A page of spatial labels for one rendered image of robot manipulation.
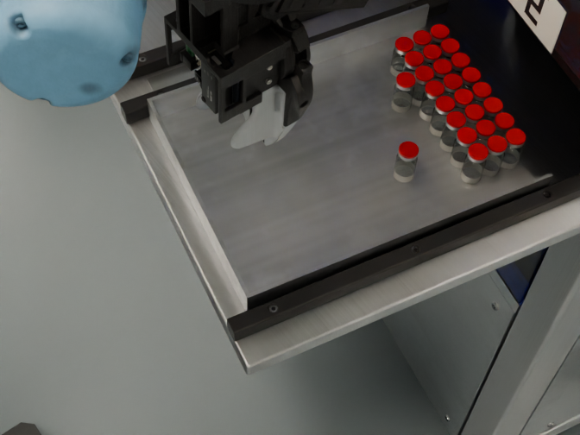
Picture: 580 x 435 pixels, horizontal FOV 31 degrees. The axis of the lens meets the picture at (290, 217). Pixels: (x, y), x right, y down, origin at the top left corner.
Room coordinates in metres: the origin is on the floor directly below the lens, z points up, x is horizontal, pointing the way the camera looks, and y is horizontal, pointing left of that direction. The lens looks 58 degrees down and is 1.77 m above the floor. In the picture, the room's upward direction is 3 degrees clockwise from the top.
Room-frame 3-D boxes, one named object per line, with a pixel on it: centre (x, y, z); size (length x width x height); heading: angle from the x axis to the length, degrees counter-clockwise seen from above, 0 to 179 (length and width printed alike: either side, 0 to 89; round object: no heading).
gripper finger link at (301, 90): (0.51, 0.01, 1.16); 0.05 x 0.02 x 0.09; 40
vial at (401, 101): (0.71, -0.12, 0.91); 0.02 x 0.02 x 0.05
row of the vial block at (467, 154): (0.69, -0.15, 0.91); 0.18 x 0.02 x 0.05; 27
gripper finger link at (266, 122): (0.50, 0.03, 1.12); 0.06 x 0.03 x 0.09; 130
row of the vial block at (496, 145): (0.70, -0.17, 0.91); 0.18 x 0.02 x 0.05; 28
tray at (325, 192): (0.64, -0.05, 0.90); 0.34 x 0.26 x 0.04; 118
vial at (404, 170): (0.62, -0.12, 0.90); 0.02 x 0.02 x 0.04
